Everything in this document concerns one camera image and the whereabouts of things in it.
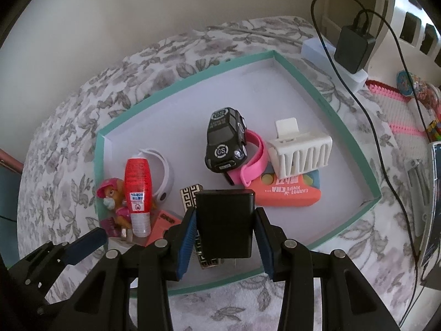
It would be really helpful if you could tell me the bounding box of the white hair claw clip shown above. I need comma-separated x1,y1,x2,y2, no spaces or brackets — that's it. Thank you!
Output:
267,118,333,177

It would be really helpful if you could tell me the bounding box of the grey floral blanket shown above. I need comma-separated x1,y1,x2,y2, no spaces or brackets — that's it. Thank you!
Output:
17,15,428,331

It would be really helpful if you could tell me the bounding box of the dark cabinet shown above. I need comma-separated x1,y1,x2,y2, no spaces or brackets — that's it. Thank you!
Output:
0,165,25,249

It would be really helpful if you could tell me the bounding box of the teal cardboard box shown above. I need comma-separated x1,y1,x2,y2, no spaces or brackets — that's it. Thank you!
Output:
93,50,382,297

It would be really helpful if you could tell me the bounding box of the black toy car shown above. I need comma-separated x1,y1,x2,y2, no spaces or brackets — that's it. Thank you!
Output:
205,108,248,173

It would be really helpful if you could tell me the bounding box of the white pink studded board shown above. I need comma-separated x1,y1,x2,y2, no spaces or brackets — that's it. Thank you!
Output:
365,80,441,142

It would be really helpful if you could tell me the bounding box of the pink pole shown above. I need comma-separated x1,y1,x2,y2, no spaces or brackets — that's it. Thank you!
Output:
0,148,23,175

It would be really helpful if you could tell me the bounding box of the black plug charger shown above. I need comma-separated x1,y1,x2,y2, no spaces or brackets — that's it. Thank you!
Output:
195,189,256,259

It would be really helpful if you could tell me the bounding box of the black cable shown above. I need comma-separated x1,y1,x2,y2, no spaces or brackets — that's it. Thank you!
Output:
310,0,426,269
355,9,431,330

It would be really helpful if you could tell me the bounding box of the pink wrist watch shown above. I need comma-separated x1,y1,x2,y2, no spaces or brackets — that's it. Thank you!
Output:
225,129,276,188

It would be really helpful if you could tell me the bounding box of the colourful round toy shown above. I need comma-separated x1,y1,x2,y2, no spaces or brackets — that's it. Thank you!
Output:
396,70,441,111

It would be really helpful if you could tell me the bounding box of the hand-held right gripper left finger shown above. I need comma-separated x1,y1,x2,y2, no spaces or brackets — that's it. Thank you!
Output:
45,209,198,331

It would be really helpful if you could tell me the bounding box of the white wrist watch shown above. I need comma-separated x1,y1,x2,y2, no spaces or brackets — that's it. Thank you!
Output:
138,148,174,202

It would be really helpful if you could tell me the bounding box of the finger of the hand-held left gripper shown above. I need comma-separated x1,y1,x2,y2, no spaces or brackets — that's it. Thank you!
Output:
9,229,108,285

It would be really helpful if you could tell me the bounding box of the silver metal holder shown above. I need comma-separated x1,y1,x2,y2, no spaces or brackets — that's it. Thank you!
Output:
403,159,441,266

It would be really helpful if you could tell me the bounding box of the red white bottle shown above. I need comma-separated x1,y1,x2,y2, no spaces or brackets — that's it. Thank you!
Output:
124,158,152,238

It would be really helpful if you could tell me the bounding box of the pink puppy toy figure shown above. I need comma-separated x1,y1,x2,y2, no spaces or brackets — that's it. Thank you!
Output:
96,177,159,240

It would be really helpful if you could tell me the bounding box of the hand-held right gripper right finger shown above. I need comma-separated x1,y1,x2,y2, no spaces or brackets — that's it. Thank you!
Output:
253,209,402,331

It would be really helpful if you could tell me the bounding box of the black power adapter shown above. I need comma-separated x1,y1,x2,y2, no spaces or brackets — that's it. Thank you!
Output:
335,25,377,74

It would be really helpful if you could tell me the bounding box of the white cutout furniture panel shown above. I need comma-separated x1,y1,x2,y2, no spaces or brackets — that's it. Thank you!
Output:
375,0,441,56

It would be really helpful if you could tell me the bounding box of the white power strip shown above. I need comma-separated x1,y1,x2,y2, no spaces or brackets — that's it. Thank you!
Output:
300,38,369,94

